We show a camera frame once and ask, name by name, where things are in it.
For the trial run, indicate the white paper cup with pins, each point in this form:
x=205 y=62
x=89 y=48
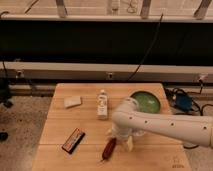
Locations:
x=138 y=133

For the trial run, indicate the white plastic bottle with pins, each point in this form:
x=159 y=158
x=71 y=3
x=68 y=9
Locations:
x=102 y=108

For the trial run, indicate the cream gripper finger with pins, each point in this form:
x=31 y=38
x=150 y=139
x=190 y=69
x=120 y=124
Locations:
x=110 y=134
x=129 y=144

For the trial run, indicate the dark chocolate bar box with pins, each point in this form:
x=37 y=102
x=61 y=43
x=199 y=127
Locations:
x=74 y=139

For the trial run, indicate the blue power box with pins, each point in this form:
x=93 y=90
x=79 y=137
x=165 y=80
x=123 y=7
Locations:
x=183 y=102

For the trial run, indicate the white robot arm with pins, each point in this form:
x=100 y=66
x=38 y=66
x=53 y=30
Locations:
x=126 y=117

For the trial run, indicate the black chair base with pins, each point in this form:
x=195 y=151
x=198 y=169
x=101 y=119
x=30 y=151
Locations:
x=5 y=96

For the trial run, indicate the green bowl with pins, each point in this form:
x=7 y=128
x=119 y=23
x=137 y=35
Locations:
x=148 y=102

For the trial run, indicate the white sponge block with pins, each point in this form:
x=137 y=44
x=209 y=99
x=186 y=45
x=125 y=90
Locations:
x=72 y=101

